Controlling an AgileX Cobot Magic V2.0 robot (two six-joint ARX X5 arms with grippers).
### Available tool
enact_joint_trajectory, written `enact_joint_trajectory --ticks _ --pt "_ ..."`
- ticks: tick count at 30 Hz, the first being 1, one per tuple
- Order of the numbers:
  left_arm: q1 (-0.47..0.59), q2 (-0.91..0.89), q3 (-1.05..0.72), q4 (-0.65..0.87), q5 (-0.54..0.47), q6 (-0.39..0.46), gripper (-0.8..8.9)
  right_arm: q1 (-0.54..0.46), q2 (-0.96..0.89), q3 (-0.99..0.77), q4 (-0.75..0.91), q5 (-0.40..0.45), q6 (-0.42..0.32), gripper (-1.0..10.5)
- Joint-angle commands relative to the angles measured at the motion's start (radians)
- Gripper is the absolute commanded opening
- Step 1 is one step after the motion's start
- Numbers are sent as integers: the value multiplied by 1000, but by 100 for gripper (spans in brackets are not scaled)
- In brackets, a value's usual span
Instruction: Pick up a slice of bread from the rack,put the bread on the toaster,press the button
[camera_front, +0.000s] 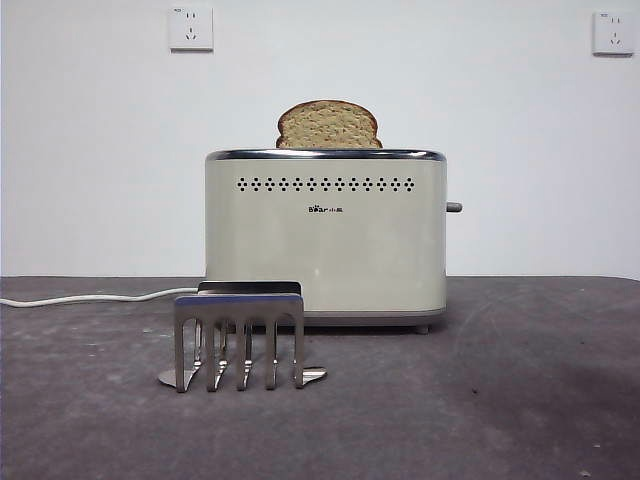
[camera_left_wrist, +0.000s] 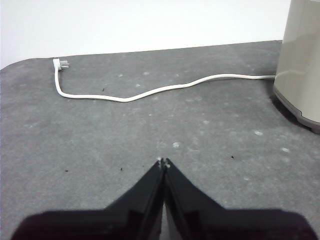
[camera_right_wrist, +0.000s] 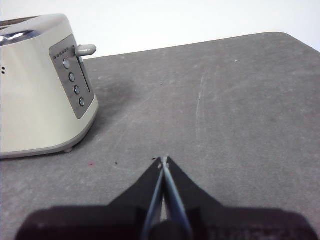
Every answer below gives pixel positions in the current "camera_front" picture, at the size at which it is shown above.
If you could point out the white wall socket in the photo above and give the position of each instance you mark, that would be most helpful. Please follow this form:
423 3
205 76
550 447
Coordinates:
191 28
613 33

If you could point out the cream white toaster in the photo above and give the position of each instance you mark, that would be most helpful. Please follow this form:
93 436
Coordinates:
325 240

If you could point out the grey toaster lever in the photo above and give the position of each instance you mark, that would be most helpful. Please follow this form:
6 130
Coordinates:
454 207

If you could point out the brown bread slice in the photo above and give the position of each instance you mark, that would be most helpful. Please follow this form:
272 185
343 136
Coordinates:
327 127

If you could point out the stainless steel bread rack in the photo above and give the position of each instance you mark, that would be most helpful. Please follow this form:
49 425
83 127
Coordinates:
239 306

